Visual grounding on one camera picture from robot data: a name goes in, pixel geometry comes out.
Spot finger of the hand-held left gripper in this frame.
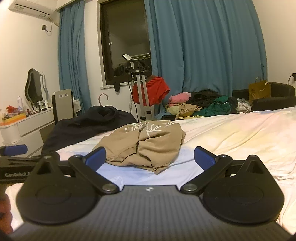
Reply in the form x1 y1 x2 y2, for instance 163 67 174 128
0 144 28 156

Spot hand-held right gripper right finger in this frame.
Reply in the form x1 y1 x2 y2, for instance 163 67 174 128
180 146 269 194

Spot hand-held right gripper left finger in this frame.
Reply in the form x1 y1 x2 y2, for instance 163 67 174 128
35 146 120 194

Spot khaki printed t-shirt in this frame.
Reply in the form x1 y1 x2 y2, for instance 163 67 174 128
92 120 187 175

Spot white clothes hanger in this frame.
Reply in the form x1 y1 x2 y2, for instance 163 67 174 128
98 93 110 106

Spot person's left hand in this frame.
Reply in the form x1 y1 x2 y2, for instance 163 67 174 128
0 193 14 235

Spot white dresser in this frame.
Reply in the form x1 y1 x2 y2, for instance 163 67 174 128
0 107 57 158

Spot orange box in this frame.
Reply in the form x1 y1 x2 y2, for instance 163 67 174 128
2 113 26 123

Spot dark navy garment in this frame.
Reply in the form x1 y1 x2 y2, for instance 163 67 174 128
42 105 138 154

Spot bed with pastel sheet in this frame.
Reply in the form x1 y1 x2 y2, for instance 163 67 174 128
5 108 296 235

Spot beige cloth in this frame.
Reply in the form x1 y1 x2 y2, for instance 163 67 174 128
165 103 204 119

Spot black cloth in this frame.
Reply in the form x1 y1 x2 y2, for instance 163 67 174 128
187 89 238 108

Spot beige backed chair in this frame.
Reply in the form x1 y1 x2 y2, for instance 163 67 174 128
51 89 75 124

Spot pink cloth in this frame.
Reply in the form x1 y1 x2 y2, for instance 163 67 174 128
168 92 192 105

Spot wavy framed mirror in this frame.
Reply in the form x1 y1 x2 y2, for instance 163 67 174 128
25 68 49 110

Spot white crumpled cloth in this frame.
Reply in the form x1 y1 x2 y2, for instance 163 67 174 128
236 98 253 113

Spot garment steamer stand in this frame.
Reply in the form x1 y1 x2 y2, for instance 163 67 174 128
122 54 155 122

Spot red shirt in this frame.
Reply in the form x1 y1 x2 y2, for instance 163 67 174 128
132 76 171 106

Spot brown paper bag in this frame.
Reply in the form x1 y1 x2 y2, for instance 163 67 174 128
248 77 271 101

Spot black sofa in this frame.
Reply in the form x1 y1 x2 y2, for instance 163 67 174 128
232 82 296 112

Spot narrow blue curtain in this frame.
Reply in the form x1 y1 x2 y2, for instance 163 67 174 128
58 3 92 116

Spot wide blue curtain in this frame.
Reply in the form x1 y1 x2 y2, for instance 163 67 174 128
144 0 268 120

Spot dark window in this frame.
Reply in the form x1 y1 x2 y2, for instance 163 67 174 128
97 0 153 87

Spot white air conditioner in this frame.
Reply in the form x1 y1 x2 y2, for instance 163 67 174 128
8 0 56 18

